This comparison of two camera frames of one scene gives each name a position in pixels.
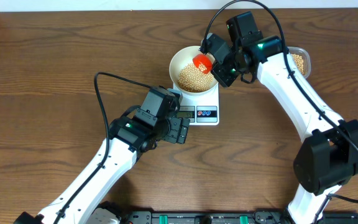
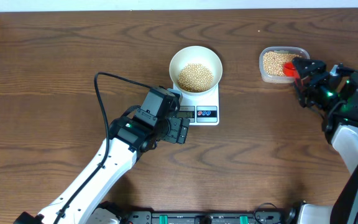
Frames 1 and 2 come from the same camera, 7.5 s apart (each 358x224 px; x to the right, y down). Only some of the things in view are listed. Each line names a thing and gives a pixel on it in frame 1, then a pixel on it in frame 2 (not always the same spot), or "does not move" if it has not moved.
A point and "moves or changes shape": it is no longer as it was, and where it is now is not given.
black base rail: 260,216 does not move
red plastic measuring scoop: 203,63 moves or changes shape
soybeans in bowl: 191,79 does not move
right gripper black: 224,79 → 324,77
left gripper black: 178,129 does not move
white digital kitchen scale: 201,109 does not move
